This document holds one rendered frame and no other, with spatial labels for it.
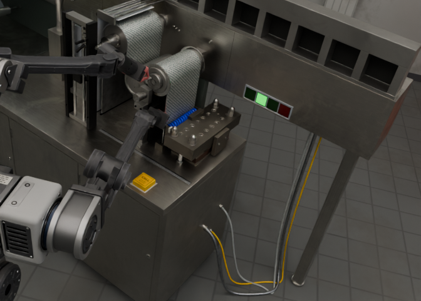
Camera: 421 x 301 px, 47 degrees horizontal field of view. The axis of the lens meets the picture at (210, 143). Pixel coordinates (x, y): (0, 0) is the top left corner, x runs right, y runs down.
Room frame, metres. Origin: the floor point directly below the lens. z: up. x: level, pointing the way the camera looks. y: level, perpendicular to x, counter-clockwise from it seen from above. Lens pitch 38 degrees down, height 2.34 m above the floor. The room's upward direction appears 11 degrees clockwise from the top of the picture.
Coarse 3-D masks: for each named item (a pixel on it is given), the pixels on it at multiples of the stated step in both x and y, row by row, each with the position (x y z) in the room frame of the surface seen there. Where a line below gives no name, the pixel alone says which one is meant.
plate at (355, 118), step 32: (96, 0) 2.39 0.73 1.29; (128, 0) 2.29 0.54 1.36; (192, 32) 2.10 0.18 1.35; (224, 32) 2.02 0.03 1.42; (224, 64) 2.01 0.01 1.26; (256, 64) 1.93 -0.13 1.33; (288, 64) 1.86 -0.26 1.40; (288, 96) 1.84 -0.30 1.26; (320, 96) 1.78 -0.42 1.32; (352, 96) 1.72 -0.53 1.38; (384, 96) 1.67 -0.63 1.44; (320, 128) 1.76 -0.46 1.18; (352, 128) 1.70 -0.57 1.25; (384, 128) 1.66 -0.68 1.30
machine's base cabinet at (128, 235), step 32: (0, 128) 1.91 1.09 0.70; (0, 160) 1.93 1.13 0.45; (32, 160) 1.80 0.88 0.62; (64, 160) 1.69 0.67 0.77; (64, 192) 1.69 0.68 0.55; (192, 192) 1.55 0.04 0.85; (224, 192) 1.85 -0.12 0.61; (128, 224) 1.49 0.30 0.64; (160, 224) 1.41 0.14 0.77; (192, 224) 1.60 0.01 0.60; (224, 224) 1.94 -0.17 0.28; (96, 256) 1.58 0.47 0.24; (128, 256) 1.48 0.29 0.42; (160, 256) 1.40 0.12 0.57; (192, 256) 1.66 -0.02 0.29; (128, 288) 1.48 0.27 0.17; (160, 288) 1.43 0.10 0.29
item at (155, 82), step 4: (152, 76) 1.76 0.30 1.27; (156, 76) 1.75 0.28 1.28; (152, 80) 1.76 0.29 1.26; (156, 80) 1.75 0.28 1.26; (160, 80) 1.75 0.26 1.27; (148, 84) 1.77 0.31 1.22; (152, 84) 1.76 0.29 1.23; (156, 84) 1.75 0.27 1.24; (160, 84) 1.75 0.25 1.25; (152, 88) 1.76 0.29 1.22; (156, 88) 1.75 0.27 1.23
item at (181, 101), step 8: (184, 88) 1.86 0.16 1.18; (192, 88) 1.92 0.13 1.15; (168, 96) 1.76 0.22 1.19; (176, 96) 1.81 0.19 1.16; (184, 96) 1.87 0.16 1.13; (192, 96) 1.93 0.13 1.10; (168, 104) 1.76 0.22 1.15; (176, 104) 1.82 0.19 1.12; (184, 104) 1.88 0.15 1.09; (192, 104) 1.94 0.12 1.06; (168, 112) 1.77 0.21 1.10; (176, 112) 1.83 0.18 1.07; (184, 112) 1.89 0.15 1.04; (168, 120) 1.78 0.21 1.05
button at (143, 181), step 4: (140, 176) 1.51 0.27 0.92; (144, 176) 1.52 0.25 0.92; (148, 176) 1.52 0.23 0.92; (136, 180) 1.49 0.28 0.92; (140, 180) 1.49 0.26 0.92; (144, 180) 1.49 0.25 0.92; (148, 180) 1.50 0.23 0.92; (152, 180) 1.50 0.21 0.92; (136, 184) 1.47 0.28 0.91; (140, 184) 1.47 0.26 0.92; (144, 184) 1.47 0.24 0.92; (148, 184) 1.48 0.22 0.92; (152, 184) 1.50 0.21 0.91; (140, 188) 1.46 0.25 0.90; (144, 188) 1.45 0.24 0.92
